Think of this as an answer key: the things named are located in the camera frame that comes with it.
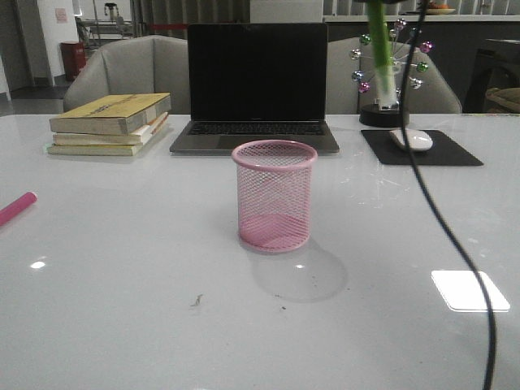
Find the grey open laptop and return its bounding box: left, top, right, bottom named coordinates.
left=170, top=23, right=339, bottom=154

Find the pink highlighter pen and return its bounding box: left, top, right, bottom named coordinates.
left=0, top=192, right=37, bottom=226

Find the pink mesh pen holder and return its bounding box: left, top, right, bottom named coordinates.
left=232, top=140, right=318, bottom=253

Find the green highlighter pen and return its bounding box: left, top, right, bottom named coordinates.
left=366, top=1, right=398, bottom=111

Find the bottom yellow book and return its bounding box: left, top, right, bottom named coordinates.
left=46, top=130, right=162, bottom=156

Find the fruit bowl on counter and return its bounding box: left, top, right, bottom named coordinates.
left=417, top=1, right=456, bottom=15

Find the black mouse pad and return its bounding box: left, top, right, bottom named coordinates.
left=361, top=129, right=483, bottom=167

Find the white computer mouse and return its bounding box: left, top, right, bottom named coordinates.
left=388, top=128, right=433, bottom=152

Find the black cable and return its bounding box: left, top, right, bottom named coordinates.
left=400, top=0, right=498, bottom=390

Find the left grey chair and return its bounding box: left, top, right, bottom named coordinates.
left=63, top=35, right=190, bottom=115

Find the red bin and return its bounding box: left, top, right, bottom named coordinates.
left=60, top=41, right=86, bottom=81

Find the yellow book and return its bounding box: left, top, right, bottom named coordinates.
left=46, top=130, right=162, bottom=156
left=50, top=93, right=171, bottom=135

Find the middle cream book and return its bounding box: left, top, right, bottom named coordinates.
left=53, top=112, right=169, bottom=145

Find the grey chair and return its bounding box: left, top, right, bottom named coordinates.
left=63, top=35, right=190, bottom=115
left=326, top=37, right=462, bottom=115

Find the ferris wheel desk toy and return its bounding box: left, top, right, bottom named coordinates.
left=349, top=18, right=430, bottom=128

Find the right grey chair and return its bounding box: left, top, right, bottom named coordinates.
left=326, top=37, right=462, bottom=115

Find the top yellow book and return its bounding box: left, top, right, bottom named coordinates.
left=50, top=93, right=171, bottom=135

